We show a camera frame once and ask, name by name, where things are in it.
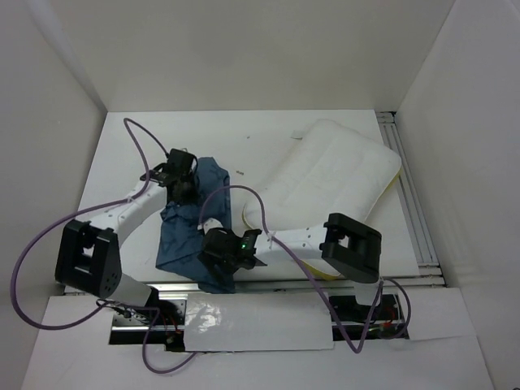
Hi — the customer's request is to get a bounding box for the blue cartoon print pillowcase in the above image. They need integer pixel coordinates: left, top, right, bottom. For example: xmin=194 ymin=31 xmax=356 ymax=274
xmin=155 ymin=157 xmax=235 ymax=294

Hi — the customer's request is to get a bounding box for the white pillow yellow edge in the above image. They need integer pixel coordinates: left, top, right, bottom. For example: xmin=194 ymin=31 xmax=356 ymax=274
xmin=242 ymin=119 xmax=401 ymax=277

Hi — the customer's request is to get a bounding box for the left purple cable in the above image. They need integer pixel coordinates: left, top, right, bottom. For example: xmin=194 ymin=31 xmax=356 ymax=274
xmin=10 ymin=117 xmax=200 ymax=374

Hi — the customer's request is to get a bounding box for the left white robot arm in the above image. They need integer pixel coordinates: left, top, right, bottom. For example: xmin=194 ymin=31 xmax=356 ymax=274
xmin=54 ymin=149 xmax=198 ymax=324

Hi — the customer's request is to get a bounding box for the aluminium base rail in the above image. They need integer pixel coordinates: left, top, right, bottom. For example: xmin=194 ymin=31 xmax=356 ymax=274
xmin=109 ymin=267 xmax=446 ymax=352

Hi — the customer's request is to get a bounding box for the aluminium side rail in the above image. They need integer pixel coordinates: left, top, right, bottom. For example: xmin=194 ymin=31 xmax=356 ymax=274
xmin=375 ymin=111 xmax=440 ymax=268

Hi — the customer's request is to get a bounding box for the white cover plate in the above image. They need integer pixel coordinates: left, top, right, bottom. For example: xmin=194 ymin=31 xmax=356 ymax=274
xmin=184 ymin=292 xmax=334 ymax=353

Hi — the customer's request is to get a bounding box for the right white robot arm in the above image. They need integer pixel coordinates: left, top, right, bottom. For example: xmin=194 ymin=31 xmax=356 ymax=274
xmin=198 ymin=213 xmax=383 ymax=319

